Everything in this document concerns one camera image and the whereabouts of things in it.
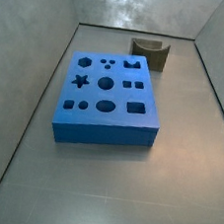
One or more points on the olive curved-top block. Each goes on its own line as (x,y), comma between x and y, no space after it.
(155,53)

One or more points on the blue shape sorter block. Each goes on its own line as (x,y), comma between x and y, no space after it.
(106,98)

